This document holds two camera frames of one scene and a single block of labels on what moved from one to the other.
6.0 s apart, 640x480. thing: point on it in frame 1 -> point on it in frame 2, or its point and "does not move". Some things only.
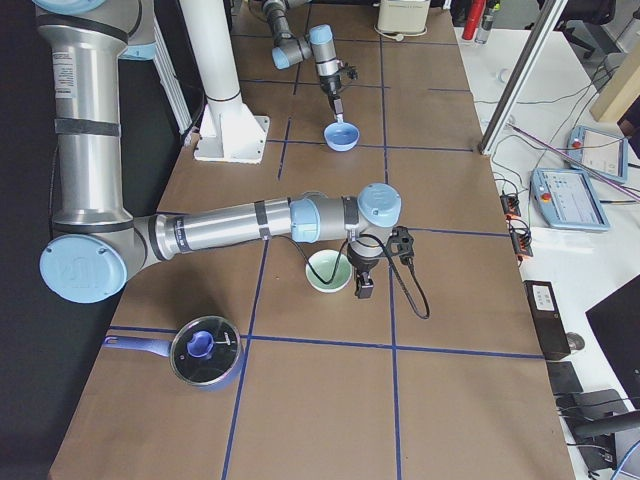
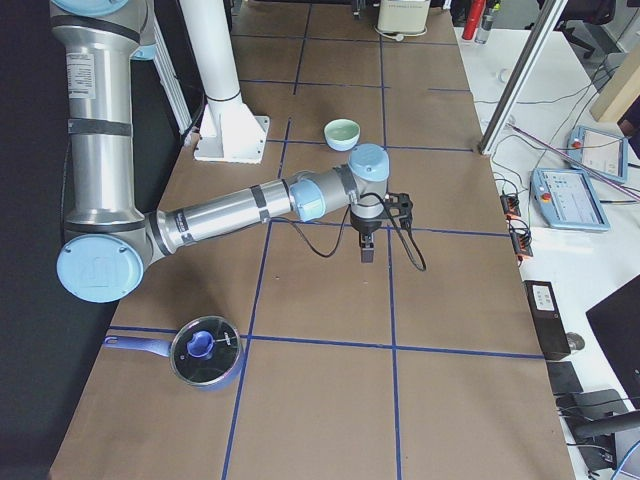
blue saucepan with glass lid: [205, 351] does not move
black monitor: [615, 322] does not move
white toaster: [402, 18] does not move
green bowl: [323, 263] -> [342, 129]
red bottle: [473, 14] does not move
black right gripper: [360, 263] -> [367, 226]
